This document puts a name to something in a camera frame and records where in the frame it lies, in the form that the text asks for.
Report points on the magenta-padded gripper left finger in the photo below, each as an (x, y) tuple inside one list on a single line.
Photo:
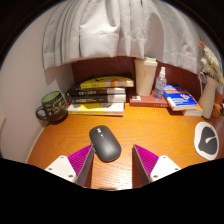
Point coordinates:
[(63, 166)]

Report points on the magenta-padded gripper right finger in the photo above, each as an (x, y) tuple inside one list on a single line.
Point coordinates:
[(163, 166)]

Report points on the dark grey computer mouse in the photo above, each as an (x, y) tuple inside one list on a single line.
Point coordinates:
[(105, 143)]

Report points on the white and grey mouse pad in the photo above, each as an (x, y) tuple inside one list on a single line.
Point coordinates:
[(207, 141)]

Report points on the dark green mug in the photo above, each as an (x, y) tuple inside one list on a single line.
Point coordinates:
[(53, 105)]

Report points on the orange cover book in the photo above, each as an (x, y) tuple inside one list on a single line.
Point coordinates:
[(195, 111)]

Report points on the red-brown flat book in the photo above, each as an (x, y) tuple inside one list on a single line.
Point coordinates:
[(148, 101)]

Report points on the white and yellow book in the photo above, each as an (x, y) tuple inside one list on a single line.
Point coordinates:
[(96, 108)]

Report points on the blue cover book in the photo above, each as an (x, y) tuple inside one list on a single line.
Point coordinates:
[(180, 97)]

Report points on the black spine book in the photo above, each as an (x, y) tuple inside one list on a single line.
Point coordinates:
[(96, 91), (96, 98)]

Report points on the clear spray bottle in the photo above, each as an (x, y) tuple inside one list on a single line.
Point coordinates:
[(160, 85)]

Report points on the white ceramic jug vase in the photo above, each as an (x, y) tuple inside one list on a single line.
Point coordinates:
[(208, 98)]

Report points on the cream lidded tumbler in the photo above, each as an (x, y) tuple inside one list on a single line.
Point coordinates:
[(145, 78)]

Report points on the yellow cover book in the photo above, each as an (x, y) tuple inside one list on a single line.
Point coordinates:
[(106, 81)]

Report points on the white daisy flower bouquet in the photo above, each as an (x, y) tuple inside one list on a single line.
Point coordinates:
[(213, 65)]

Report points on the white pleated curtain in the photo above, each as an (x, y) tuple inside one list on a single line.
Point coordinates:
[(126, 26)]

